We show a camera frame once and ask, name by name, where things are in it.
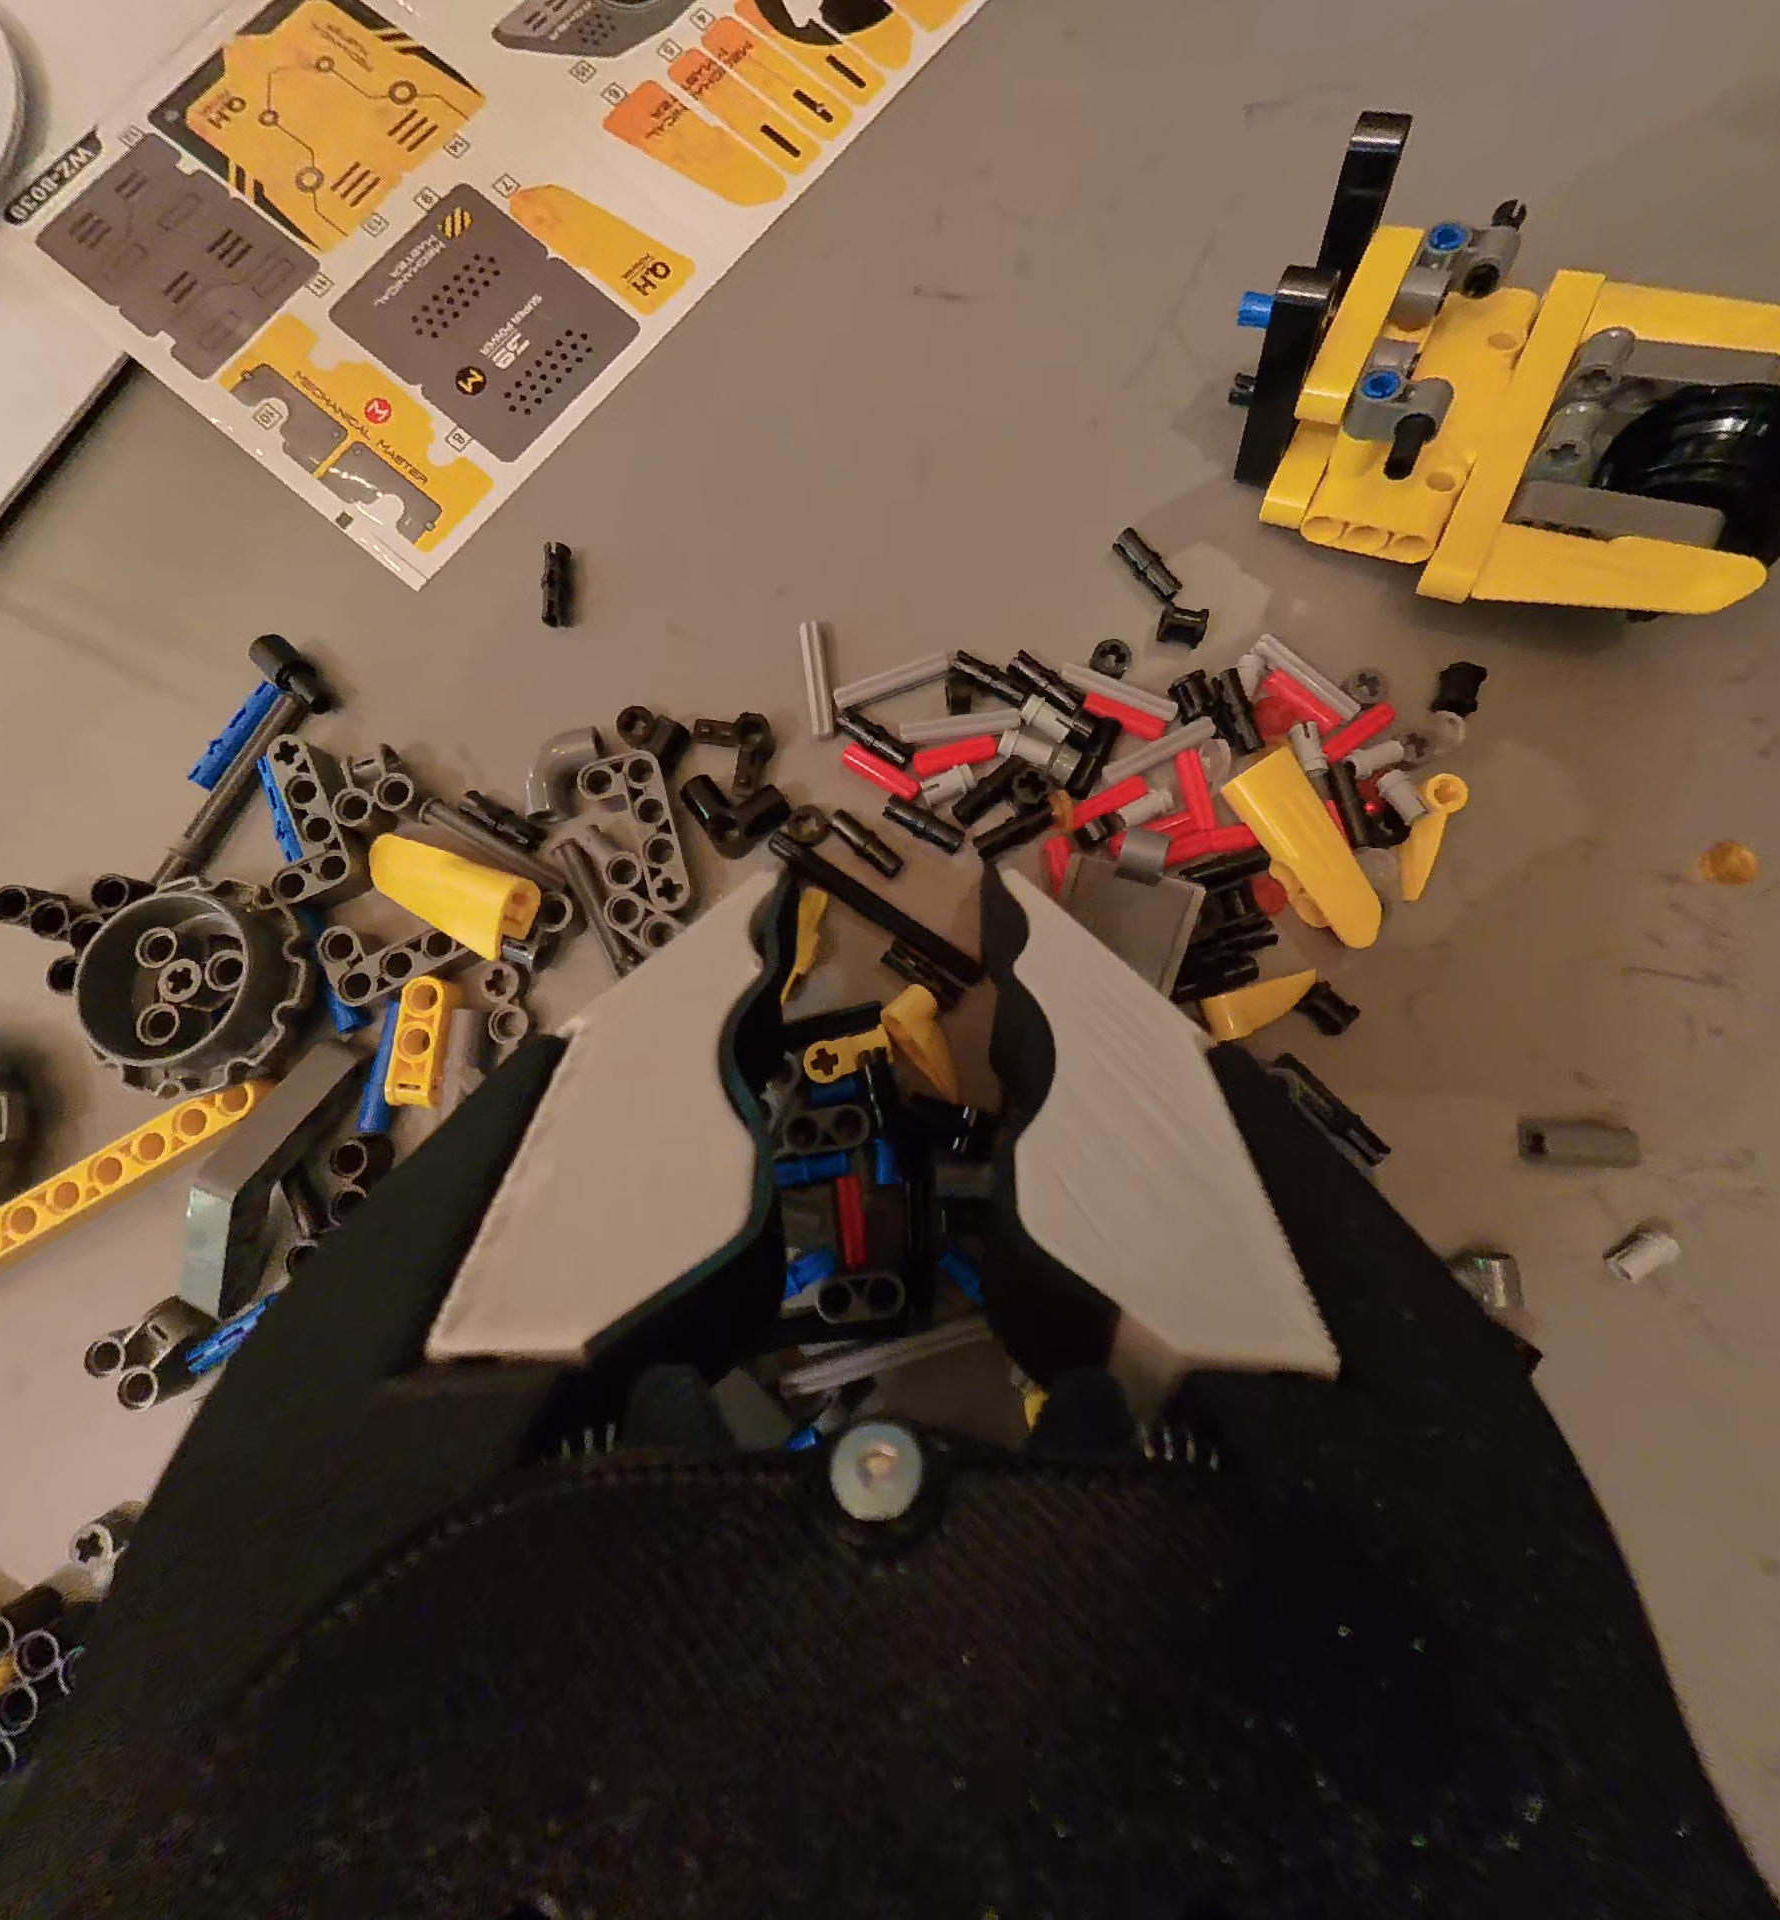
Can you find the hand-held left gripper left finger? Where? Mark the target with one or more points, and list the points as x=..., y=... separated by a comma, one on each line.
x=606, y=1187

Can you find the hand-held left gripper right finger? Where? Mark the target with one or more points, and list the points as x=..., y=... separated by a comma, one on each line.
x=1176, y=1201

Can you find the pile of small toy building parts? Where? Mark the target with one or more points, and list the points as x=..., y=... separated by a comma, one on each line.
x=1131, y=767

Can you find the yellow toy wheel fork assembly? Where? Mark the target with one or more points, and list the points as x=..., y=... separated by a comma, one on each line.
x=1444, y=377

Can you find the dark grey tube connector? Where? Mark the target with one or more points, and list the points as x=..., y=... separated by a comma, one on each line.
x=1579, y=1143

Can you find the light grey bush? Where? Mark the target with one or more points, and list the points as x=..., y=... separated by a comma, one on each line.
x=1640, y=1254

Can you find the long yellow holed beam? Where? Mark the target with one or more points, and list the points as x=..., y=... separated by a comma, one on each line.
x=81, y=1187

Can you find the single black pin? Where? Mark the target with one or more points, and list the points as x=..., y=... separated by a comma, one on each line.
x=555, y=582

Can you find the orange translucent round stud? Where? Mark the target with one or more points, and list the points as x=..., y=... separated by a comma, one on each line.
x=1724, y=863

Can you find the yellow grey sticker sheet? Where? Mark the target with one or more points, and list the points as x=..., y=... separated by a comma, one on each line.
x=456, y=301

